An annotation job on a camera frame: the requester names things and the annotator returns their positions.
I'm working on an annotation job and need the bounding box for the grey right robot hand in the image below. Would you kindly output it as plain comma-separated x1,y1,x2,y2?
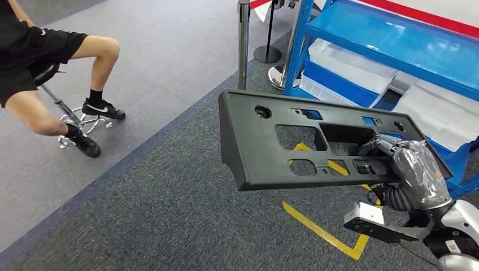
357,134,453,211

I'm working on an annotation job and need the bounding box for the black plastic bumper part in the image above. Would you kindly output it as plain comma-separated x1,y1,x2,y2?
218,89,453,192

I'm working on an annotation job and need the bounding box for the blue metal shelf rack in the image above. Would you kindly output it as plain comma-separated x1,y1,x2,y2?
282,0,479,200

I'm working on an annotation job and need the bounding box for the white plastic bin stack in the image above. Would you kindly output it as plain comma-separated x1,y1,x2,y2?
391,78,479,152

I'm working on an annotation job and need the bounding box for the red barrier belt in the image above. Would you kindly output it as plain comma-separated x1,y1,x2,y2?
249,0,479,40

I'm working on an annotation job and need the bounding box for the chrome stanchion with black top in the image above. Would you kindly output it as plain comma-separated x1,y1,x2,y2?
268,0,304,90

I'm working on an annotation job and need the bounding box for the thin black stanchion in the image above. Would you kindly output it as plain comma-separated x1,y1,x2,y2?
254,0,282,64

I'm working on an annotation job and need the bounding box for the black stool with chrome base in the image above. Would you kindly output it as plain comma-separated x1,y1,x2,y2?
33,62,114,150

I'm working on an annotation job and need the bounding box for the person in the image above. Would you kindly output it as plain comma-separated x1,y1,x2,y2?
0,0,126,159

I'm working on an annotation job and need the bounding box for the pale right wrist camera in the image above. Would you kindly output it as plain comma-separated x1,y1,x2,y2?
343,202,431,244

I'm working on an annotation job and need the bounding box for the thin black camera cable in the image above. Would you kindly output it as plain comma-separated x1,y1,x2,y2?
398,243,441,260

